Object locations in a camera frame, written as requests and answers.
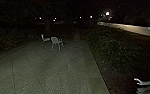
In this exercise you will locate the bright street lamp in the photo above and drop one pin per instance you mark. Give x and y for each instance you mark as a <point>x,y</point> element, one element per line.
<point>107,13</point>

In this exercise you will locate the white garden chair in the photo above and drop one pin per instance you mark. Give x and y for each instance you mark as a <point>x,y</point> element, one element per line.
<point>45,38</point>
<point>56,42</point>

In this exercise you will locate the low pale garden wall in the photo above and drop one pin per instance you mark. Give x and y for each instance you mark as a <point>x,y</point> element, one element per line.
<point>127,28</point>

